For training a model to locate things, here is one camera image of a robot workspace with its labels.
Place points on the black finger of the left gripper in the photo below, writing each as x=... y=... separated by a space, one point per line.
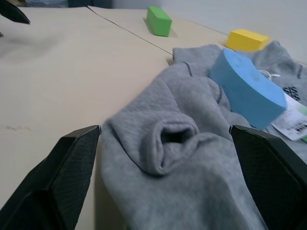
x=14 y=14

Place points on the yellow foam block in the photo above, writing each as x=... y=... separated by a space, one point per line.
x=244 y=39

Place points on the green foam block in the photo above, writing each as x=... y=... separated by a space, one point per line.
x=158 y=21

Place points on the grey zip-up garment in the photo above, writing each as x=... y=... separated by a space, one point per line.
x=180 y=191

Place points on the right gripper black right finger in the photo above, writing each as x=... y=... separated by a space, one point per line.
x=275 y=182

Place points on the blue foam block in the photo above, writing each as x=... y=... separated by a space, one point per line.
x=249 y=91

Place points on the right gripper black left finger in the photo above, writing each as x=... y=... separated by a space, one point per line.
x=60 y=182

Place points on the white paper hang tag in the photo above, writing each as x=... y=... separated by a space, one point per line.
x=291 y=119

